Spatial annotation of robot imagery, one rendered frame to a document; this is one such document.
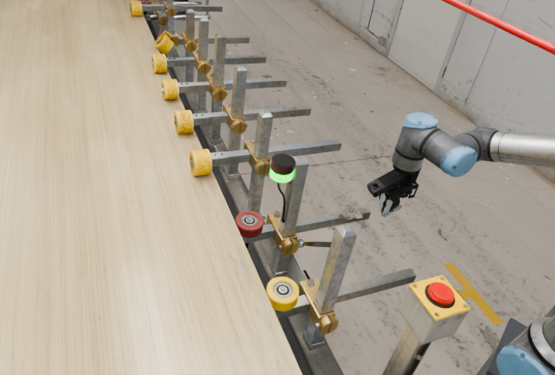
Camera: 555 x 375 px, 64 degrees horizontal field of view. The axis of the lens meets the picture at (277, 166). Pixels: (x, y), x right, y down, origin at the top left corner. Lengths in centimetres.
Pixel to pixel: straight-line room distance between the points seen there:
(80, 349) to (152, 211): 43
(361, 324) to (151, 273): 134
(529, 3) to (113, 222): 347
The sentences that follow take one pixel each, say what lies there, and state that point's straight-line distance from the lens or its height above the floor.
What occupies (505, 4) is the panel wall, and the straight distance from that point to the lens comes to 417.
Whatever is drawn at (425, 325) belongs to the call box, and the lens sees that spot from 76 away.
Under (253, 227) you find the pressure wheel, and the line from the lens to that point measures 123.
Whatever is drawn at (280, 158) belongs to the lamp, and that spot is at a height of 113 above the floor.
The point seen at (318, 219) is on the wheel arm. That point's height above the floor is 86.
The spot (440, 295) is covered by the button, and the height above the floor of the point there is 123.
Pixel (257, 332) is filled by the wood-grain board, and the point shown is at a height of 90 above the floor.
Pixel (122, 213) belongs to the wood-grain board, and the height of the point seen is 90.
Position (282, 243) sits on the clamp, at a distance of 127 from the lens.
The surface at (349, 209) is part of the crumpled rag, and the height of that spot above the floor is 88.
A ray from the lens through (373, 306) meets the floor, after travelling 233.
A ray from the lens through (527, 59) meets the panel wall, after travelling 400.
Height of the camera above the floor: 176
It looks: 35 degrees down
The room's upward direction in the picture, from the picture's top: 9 degrees clockwise
